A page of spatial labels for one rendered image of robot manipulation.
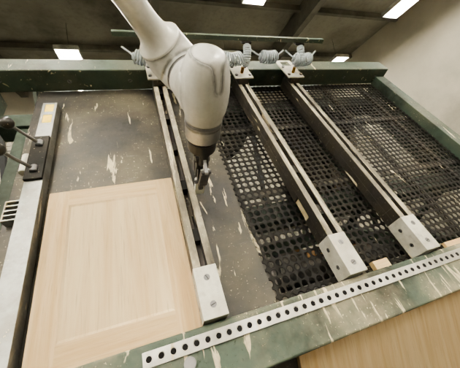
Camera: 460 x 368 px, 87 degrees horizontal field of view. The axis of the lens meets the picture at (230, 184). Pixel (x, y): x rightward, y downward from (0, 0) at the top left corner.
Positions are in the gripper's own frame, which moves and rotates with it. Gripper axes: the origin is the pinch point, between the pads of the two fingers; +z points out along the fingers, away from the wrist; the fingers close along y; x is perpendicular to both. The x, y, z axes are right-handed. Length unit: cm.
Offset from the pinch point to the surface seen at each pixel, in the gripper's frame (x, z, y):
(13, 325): 47, 4, -27
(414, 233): -65, 2, -32
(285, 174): -34.4, 4.7, 2.7
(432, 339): -83, 42, -63
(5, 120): 53, -8, 30
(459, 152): -136, 8, 1
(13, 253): 50, 4, -9
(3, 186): 62, 13, 22
